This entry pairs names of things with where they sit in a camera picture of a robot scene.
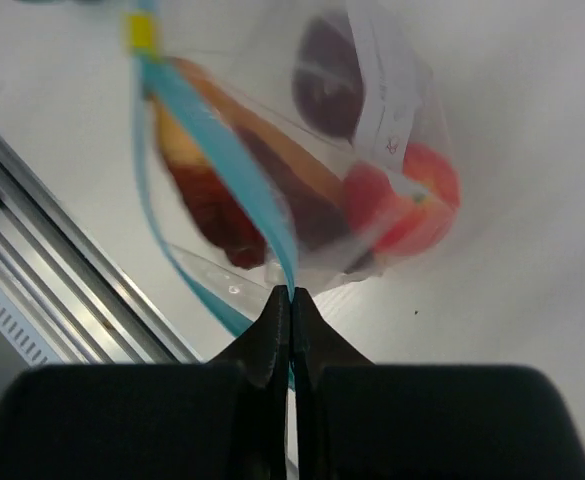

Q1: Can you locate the clear zip top bag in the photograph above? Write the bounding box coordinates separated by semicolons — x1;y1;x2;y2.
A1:
126;1;461;337

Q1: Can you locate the red toy apple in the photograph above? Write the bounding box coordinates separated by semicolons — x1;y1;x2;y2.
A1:
343;142;461;257

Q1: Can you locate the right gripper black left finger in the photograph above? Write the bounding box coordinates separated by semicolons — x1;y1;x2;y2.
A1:
0;286;290;479

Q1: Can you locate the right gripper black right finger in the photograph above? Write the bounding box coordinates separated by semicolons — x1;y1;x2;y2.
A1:
291;289;585;479

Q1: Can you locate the aluminium rail frame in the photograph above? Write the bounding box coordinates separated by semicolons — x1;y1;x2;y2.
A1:
0;137;199;363

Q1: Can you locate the white slotted cable duct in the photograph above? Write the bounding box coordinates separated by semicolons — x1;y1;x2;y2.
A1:
0;287;59;366

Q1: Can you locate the dark red toy fruit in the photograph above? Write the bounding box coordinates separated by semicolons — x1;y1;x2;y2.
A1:
292;9;365;141

